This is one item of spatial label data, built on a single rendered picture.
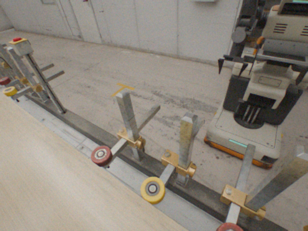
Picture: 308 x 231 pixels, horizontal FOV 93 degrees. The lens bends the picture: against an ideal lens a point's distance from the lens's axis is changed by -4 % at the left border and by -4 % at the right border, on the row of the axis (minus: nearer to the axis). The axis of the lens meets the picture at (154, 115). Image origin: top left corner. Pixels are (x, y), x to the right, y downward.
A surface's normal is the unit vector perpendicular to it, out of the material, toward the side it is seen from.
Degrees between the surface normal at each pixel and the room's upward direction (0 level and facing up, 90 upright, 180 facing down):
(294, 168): 90
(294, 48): 90
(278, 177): 90
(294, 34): 98
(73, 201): 0
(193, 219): 0
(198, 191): 0
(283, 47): 90
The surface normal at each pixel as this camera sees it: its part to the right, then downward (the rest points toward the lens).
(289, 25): -0.54, 0.70
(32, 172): -0.08, -0.72
